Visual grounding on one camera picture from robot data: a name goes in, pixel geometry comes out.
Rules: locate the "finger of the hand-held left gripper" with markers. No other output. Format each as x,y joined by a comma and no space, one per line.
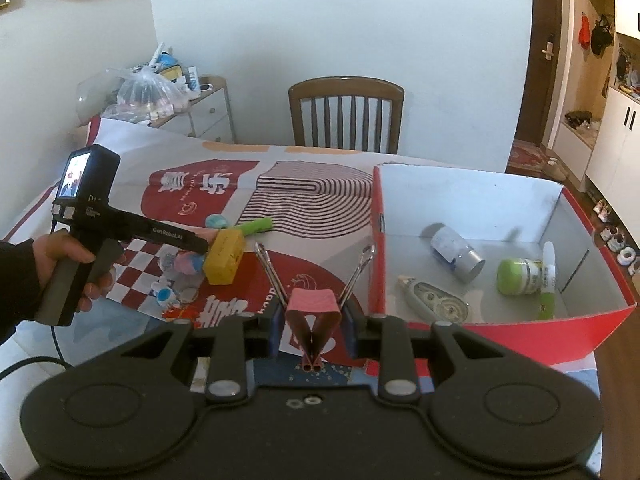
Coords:
192,245

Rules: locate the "red doormat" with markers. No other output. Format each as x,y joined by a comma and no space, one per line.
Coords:
525,157

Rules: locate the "pair of beige slippers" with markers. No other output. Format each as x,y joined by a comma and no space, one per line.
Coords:
556,168

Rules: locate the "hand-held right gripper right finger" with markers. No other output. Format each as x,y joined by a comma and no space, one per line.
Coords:
352,335

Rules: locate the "pink binder clip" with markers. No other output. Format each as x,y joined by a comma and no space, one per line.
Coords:
312,302

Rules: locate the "round teal eraser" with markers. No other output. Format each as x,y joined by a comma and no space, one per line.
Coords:
216,221

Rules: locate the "white and green glue stick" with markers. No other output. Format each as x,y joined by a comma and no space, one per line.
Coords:
548,280

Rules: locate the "green-capped toothpick jar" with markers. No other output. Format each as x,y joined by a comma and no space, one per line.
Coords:
520,277

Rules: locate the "correction tape dispenser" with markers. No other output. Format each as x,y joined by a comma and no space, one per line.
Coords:
435,300

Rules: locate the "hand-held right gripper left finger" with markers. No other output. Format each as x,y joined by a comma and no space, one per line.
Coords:
274,332

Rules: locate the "clear plastic bag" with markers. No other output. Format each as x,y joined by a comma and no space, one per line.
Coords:
150,92

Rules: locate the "pink and blue eraser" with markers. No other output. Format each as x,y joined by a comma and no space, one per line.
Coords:
187,262

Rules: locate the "yellow block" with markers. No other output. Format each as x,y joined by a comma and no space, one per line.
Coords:
225,255

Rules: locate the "red hat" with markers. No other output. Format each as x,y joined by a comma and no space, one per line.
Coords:
585,30

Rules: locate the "small white drawer cabinet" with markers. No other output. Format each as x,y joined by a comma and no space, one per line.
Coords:
210,110

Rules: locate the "green marker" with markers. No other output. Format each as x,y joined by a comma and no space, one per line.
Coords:
255,226

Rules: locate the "dark wooden door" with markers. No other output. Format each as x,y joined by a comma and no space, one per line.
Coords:
542,85

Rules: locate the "white wall cabinet unit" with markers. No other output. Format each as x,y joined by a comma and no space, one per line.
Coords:
620,125

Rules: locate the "group of small bottles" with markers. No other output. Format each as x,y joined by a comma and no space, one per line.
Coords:
175,72

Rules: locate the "wooden chair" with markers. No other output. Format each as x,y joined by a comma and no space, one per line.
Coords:
345,92

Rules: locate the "person's left hand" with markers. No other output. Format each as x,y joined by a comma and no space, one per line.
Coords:
55,247

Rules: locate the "row of shoes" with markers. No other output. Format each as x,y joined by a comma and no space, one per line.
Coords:
617,240

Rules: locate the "silver can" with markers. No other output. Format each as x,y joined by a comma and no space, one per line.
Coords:
457,252

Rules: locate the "person's left forearm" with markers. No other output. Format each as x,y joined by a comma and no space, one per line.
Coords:
15,280

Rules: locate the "red cardboard box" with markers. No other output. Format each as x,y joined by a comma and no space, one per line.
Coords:
500,340

